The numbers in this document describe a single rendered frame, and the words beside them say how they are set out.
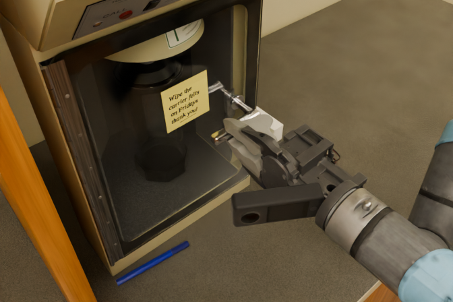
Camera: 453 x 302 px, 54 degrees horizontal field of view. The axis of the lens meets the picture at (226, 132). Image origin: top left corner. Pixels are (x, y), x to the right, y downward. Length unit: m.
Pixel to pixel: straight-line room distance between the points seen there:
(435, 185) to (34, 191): 0.47
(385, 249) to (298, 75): 0.76
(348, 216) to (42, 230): 0.34
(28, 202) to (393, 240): 0.38
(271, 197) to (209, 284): 0.29
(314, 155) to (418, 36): 0.94
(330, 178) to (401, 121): 0.56
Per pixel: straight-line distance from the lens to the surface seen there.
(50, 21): 0.39
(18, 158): 0.44
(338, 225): 0.54
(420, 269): 0.52
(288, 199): 0.55
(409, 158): 1.05
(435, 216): 0.61
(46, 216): 0.50
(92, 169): 0.60
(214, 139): 0.64
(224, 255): 0.82
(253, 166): 0.63
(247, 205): 0.54
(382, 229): 0.53
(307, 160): 0.57
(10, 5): 0.49
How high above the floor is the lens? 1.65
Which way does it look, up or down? 44 degrees down
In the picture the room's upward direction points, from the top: straight up
